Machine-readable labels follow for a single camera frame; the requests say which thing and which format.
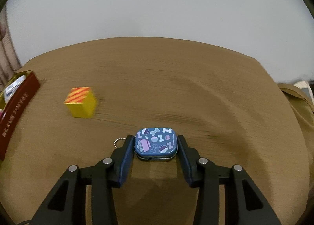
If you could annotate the beige patterned curtain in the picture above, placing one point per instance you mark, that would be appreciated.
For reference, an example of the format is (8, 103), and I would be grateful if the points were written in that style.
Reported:
(7, 55)

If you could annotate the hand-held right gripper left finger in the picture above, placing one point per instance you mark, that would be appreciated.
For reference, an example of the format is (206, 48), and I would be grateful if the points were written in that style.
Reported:
(126, 163)

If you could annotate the large clear plastic box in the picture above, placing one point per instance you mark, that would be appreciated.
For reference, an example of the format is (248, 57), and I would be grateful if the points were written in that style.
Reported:
(14, 86)

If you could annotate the yellow striped cube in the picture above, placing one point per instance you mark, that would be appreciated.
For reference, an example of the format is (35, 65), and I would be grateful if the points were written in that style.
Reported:
(81, 106)

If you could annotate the red and gold tin box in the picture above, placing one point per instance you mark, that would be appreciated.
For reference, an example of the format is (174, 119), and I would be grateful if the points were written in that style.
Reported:
(19, 107)

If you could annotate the white paper item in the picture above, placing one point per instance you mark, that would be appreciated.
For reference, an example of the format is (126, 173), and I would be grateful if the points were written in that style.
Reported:
(304, 85)

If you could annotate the blue patterned small tin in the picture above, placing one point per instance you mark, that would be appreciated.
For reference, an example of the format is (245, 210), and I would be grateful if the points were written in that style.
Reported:
(155, 142)

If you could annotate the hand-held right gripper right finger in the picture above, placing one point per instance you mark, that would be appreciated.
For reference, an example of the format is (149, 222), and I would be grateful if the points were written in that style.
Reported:
(185, 163)

